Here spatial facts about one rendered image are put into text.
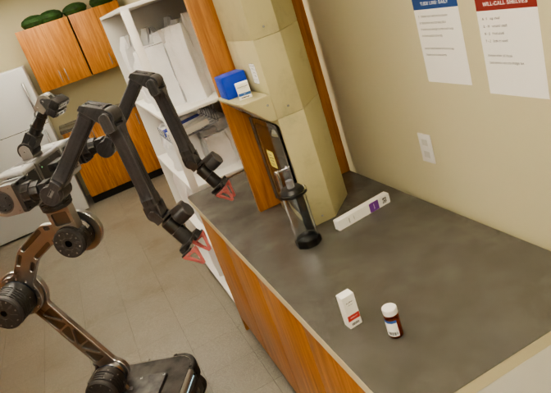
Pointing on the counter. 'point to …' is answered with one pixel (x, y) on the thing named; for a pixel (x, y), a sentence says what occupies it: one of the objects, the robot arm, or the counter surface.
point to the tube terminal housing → (296, 113)
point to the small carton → (243, 89)
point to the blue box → (225, 85)
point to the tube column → (251, 7)
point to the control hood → (254, 105)
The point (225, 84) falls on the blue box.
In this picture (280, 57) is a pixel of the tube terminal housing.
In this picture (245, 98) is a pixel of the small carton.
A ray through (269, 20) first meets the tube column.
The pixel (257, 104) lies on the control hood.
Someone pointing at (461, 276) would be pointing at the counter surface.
